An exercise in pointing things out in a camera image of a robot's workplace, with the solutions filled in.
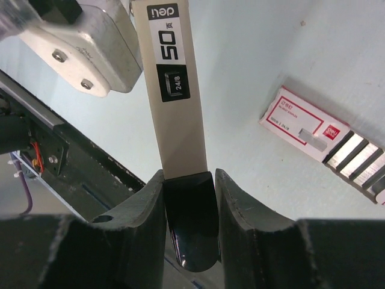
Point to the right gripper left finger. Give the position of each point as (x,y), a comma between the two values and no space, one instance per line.
(122,248)

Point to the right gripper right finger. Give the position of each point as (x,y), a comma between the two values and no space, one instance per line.
(261,248)

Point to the red white staple box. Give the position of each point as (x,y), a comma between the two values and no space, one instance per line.
(328,140)

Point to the beige black stapler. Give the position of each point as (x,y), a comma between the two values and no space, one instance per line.
(167,51)

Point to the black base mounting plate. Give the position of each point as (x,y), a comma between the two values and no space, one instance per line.
(88,180)

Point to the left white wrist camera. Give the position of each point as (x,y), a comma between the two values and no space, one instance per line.
(93,45)

